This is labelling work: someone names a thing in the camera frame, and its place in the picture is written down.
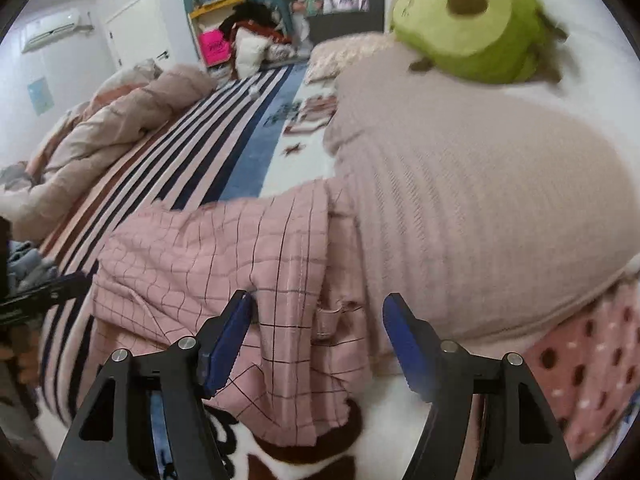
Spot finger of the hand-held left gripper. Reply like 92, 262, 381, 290
0, 271, 94, 313

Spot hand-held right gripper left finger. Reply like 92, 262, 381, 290
52, 289, 255, 480

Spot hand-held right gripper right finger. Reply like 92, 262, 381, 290
382, 292, 577, 480

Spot pink checked pants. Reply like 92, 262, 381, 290
91, 176, 392, 448

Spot person's left hand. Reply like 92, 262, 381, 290
0, 329, 43, 391

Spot blue denim clothes pile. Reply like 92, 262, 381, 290
0, 239, 60, 293

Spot beige pillow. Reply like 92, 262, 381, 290
321, 30, 640, 357

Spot beige pink duvet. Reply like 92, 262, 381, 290
0, 61, 217, 240

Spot polka dot bed sheet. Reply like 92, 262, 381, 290
519, 282, 640, 462

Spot striped printed blanket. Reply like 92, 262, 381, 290
35, 62, 481, 480

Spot white air conditioner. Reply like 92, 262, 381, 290
20, 7, 94, 54

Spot white door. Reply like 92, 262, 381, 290
102, 0, 169, 72

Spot pink shopping bag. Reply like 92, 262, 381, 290
197, 29, 232, 67

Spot floral pillow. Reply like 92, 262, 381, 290
304, 32, 402, 84

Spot clothes pile on chair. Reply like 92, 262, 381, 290
219, 0, 297, 79

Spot yellow storage shelf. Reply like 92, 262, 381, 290
187, 0, 249, 69

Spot green avocado plush toy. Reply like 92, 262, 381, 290
389, 0, 570, 87

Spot wig mannequin head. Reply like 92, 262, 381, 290
286, 0, 314, 42

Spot small blue wall poster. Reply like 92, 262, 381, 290
27, 75, 55, 117

